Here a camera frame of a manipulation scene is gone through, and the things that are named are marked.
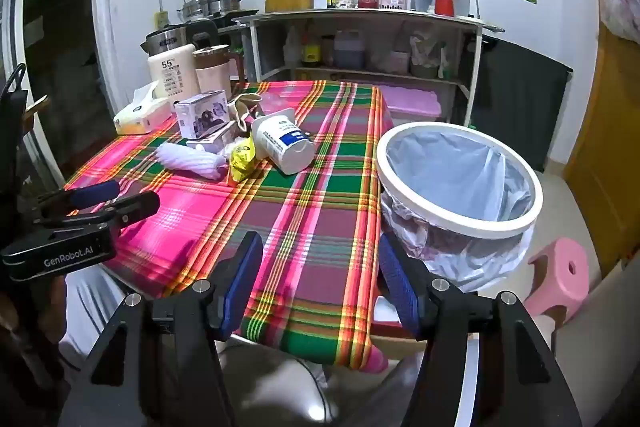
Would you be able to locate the crumpled plastic bag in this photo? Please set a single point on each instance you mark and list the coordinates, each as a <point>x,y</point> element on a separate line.
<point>424,47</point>

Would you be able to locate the stainless steel kettle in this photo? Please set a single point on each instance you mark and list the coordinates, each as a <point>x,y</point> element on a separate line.
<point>167,38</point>

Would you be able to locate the white paper tub blue label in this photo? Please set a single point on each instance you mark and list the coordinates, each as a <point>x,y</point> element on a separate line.
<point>280,142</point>

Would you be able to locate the red bowl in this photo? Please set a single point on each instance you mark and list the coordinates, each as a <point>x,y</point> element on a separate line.
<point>369,3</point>

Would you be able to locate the steel cooking pot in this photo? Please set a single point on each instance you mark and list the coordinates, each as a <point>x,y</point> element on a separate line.
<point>226,4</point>
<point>196,8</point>

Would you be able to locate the orange wooden door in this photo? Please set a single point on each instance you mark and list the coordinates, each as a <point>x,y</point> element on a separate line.
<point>610,147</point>

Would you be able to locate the green white packet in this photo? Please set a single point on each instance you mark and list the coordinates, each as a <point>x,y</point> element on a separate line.
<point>442,62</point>

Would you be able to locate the pink plastic tub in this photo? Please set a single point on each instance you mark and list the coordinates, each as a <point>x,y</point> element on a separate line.
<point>400,61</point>

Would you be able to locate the yellow power strip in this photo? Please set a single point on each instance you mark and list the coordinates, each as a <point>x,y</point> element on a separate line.
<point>161,18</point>

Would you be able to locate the pink plastic stool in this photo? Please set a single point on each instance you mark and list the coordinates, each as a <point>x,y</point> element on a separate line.
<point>555,277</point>

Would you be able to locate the beige cloth bag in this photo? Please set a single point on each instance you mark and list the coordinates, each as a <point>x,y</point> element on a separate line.
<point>242,109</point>

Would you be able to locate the purple liquid jug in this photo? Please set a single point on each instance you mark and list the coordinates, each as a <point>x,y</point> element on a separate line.
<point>348,49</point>

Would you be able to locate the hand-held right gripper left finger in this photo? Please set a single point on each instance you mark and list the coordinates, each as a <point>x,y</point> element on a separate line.
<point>240,292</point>

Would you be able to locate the white trash bin with liner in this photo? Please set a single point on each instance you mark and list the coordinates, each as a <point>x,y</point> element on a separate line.
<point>450,172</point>

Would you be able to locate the white tissue pack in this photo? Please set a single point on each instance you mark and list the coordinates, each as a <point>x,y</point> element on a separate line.
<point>142,114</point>

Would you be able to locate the white plastic jug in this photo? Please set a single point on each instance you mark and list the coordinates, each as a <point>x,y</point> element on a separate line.
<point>291,49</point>

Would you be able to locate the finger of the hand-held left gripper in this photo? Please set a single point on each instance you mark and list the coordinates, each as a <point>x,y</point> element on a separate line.
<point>130,207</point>
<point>95,193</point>

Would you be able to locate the small patterned bowl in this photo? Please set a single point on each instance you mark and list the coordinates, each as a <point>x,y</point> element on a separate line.
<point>345,3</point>

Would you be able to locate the pink lidded storage box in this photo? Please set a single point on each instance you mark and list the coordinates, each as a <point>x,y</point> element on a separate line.
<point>410,102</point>

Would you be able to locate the small white purple box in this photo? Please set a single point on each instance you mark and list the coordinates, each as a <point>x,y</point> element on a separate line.
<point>220,141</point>

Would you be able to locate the yellow snack wrapper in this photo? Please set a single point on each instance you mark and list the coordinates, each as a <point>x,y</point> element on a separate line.
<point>243,157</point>

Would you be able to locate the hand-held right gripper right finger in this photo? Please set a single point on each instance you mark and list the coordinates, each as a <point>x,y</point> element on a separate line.
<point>400,292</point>

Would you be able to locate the brown jar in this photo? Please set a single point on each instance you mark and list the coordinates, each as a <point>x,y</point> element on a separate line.
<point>327,49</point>

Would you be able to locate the white foam net sleeve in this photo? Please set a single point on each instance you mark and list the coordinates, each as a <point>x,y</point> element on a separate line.
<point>190,159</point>

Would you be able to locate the brown bottle yellow label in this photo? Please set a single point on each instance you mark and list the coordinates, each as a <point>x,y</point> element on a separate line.
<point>311,53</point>

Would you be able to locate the black cabinet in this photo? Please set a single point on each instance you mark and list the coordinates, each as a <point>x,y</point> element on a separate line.
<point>520,102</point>

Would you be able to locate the pink green plaid tablecloth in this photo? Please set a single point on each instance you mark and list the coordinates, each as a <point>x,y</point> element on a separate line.
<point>300,232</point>

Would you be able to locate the white shelf unit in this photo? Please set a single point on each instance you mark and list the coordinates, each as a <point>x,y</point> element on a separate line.
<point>360,14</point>

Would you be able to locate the white round waste bin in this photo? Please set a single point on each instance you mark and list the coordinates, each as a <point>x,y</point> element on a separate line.
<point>475,227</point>

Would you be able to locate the purple white carton box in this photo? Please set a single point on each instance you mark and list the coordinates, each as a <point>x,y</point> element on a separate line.
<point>200,114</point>

